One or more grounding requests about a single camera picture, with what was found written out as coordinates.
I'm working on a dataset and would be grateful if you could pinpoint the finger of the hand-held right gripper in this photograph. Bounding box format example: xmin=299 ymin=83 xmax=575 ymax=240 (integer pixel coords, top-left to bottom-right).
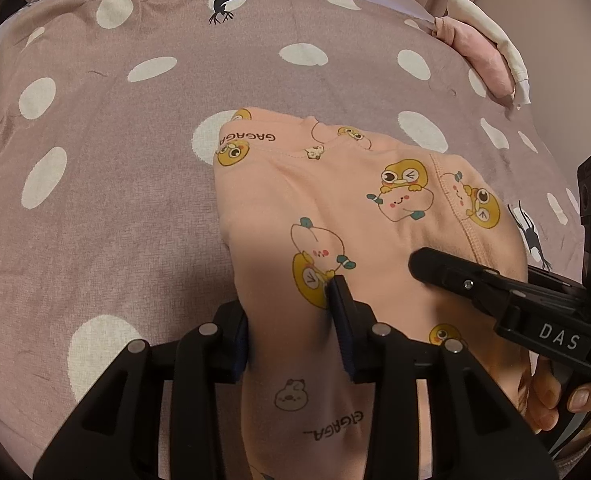
xmin=407 ymin=247 xmax=587 ymax=313

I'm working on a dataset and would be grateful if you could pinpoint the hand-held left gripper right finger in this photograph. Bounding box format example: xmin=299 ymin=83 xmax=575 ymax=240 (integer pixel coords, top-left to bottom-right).
xmin=325 ymin=274 xmax=559 ymax=480

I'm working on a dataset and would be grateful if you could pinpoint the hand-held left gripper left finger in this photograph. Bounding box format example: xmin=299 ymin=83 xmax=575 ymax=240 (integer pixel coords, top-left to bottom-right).
xmin=33 ymin=300 xmax=250 ymax=480

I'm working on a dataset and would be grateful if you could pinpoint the pink cartoon print garment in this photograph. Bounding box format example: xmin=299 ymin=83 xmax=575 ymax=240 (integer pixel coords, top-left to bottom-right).
xmin=212 ymin=106 xmax=532 ymax=480

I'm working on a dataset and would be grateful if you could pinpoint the person's right hand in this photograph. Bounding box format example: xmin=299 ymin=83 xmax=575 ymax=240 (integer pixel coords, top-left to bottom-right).
xmin=517 ymin=355 xmax=591 ymax=435

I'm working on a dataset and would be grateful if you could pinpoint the mauve polka dot bedspread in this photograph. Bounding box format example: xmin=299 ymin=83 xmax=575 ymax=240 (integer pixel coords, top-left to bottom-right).
xmin=0 ymin=0 xmax=591 ymax=480

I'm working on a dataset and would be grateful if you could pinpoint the pink folded cloth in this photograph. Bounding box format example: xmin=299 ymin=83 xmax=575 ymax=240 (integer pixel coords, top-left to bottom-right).
xmin=432 ymin=16 xmax=517 ymax=99

